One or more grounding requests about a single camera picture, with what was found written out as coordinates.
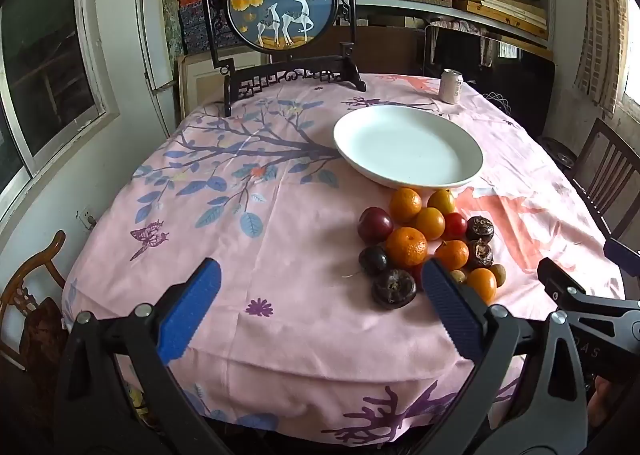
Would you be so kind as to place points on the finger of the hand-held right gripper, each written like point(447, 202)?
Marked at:
point(555, 280)
point(622, 255)

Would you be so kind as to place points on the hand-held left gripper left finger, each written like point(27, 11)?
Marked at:
point(192, 305)

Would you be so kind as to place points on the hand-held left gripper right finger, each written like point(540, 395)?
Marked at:
point(450, 305)

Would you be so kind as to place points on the brown longan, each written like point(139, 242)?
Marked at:
point(497, 273)
point(458, 276)

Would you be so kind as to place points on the mandarin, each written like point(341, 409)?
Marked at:
point(406, 247)
point(452, 255)
point(481, 284)
point(406, 205)

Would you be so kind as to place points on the red cherry tomato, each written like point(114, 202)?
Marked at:
point(417, 276)
point(455, 226)

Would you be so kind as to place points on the dark water chestnut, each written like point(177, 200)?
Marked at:
point(393, 289)
point(480, 229)
point(480, 253)

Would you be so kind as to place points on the smooth small orange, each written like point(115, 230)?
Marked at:
point(429, 223)

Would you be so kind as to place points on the dark purple plum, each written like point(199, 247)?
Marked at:
point(373, 260)

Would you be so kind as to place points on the small yellow lemon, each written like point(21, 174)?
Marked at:
point(441, 201)

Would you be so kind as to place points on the large red plum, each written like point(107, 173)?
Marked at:
point(375, 225)

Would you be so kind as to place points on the white plate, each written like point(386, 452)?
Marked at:
point(407, 145)

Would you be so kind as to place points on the person's right hand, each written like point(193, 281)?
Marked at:
point(605, 402)

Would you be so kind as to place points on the dark slatted wooden chair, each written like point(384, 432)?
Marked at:
point(607, 165)

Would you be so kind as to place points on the pink floral tablecloth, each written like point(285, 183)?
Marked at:
point(300, 285)

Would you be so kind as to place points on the dark round stool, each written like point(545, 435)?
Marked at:
point(557, 151)

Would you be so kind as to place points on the brown patterned cushion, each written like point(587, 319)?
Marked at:
point(42, 340)

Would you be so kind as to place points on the curved wooden chair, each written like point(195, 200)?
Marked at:
point(35, 265)

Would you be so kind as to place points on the dark cabinet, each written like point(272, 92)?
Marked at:
point(525, 70)

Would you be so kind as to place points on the white drink can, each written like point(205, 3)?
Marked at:
point(451, 87)

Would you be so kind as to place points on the beige framed panel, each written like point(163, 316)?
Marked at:
point(200, 82)

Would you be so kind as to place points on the bamboo blind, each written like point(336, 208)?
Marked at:
point(600, 25)

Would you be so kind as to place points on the stack of wooden boxes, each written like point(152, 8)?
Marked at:
point(510, 7)

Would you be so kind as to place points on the white board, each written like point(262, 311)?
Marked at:
point(150, 35)

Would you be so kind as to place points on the white framed window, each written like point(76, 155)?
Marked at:
point(45, 65)

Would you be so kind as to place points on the stack of patterned boxes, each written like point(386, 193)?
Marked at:
point(197, 22)

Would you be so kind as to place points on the round deer screen on stand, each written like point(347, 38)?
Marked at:
point(277, 0)

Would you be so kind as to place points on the wall socket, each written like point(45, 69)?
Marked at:
point(87, 220)

